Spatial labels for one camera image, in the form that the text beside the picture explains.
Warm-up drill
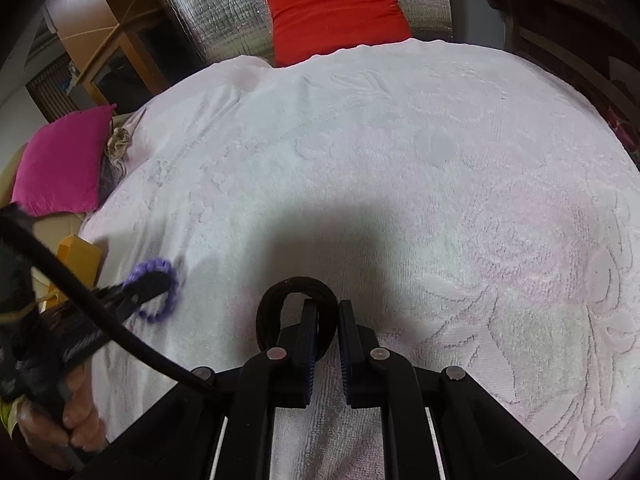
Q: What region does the white textured blanket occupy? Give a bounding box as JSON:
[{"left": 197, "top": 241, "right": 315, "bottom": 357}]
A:
[{"left": 80, "top": 37, "right": 640, "bottom": 480}]

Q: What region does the wooden glass cabinet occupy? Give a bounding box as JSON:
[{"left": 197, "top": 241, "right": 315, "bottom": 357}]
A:
[{"left": 45, "top": 0, "right": 173, "bottom": 106}]

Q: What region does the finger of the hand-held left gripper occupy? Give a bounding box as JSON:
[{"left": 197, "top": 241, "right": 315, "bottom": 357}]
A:
[{"left": 95, "top": 270, "right": 174, "bottom": 317}]

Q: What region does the pink cushion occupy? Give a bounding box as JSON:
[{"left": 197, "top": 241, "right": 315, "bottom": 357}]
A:
[{"left": 11, "top": 104, "right": 117, "bottom": 215}]

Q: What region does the black cable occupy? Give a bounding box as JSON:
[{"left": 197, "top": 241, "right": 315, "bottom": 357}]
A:
[{"left": 0, "top": 204, "right": 221, "bottom": 396}]

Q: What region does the beige leather armchair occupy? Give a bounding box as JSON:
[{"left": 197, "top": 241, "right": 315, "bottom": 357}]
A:
[{"left": 0, "top": 110, "right": 146, "bottom": 261}]

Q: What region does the person's left hand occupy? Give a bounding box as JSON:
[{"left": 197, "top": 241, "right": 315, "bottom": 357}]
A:
[{"left": 15, "top": 362, "right": 108, "bottom": 471}]

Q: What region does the black hair tie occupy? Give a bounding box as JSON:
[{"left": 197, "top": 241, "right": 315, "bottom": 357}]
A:
[{"left": 255, "top": 277, "right": 338, "bottom": 361}]

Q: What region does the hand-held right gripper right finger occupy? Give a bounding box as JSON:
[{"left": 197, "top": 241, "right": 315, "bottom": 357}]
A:
[{"left": 337, "top": 299, "right": 576, "bottom": 480}]

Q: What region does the dark lattice screen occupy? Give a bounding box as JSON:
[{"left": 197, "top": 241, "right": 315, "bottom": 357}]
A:
[{"left": 27, "top": 52, "right": 81, "bottom": 121}]

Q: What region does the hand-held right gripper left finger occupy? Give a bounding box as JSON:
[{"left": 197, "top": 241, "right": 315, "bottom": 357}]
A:
[{"left": 92, "top": 297, "right": 321, "bottom": 480}]

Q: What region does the purple bead bracelet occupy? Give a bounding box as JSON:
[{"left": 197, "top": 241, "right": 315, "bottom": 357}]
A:
[{"left": 124, "top": 258, "right": 180, "bottom": 323}]

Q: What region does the small brown ornament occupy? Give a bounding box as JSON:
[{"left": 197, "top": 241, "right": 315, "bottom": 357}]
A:
[{"left": 104, "top": 127, "right": 132, "bottom": 161}]

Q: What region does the orange box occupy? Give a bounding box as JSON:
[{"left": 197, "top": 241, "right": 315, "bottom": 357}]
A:
[{"left": 30, "top": 234, "right": 106, "bottom": 311}]

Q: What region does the silver foil panel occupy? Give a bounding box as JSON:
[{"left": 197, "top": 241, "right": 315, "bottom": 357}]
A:
[{"left": 157, "top": 0, "right": 453, "bottom": 68}]

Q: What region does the red cushion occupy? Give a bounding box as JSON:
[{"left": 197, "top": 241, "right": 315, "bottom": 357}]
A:
[{"left": 263, "top": 0, "right": 413, "bottom": 67}]

